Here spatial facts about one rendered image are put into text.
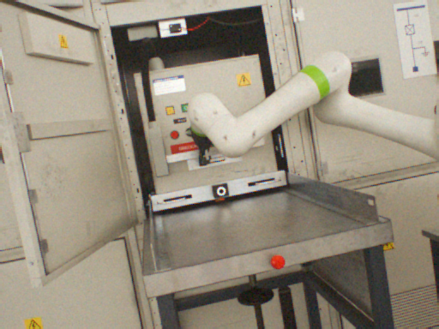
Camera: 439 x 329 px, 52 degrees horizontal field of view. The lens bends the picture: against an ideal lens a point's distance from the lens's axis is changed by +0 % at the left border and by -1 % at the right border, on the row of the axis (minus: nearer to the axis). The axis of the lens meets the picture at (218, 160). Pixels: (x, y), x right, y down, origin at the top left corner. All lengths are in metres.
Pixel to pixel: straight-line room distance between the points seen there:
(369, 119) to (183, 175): 0.71
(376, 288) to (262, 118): 0.56
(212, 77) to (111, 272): 0.83
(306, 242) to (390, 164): 0.90
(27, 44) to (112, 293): 0.94
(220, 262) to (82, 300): 0.84
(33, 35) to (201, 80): 0.68
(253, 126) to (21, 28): 0.69
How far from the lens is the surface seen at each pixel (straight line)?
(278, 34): 1.82
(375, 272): 1.24
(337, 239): 1.15
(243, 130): 1.30
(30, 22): 1.36
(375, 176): 1.94
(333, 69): 1.48
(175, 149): 1.75
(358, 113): 1.58
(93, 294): 1.79
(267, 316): 1.91
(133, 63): 2.51
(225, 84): 1.78
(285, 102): 1.38
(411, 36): 2.02
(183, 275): 1.08
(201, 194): 1.76
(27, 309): 1.85
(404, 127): 1.56
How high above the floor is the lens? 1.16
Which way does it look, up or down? 5 degrees down
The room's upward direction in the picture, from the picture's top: 10 degrees counter-clockwise
